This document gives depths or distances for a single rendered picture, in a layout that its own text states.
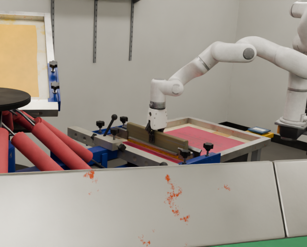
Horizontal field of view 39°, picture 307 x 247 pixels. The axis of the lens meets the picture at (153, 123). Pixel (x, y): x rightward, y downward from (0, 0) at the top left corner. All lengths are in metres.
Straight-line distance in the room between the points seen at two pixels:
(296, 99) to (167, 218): 1.95
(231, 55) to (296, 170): 1.72
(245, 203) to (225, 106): 6.00
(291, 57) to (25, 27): 1.52
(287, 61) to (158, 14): 3.05
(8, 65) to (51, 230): 2.25
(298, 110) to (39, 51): 1.41
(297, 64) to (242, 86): 4.11
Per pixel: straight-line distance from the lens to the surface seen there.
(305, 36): 2.46
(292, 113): 2.14
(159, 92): 1.99
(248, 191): 0.21
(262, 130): 2.62
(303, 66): 2.03
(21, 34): 2.64
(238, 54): 1.95
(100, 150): 1.82
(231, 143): 2.35
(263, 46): 2.05
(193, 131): 2.51
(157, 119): 2.02
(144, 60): 4.79
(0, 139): 1.33
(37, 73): 2.38
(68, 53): 4.13
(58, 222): 0.19
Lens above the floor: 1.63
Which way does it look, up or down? 15 degrees down
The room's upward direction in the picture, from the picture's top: 4 degrees clockwise
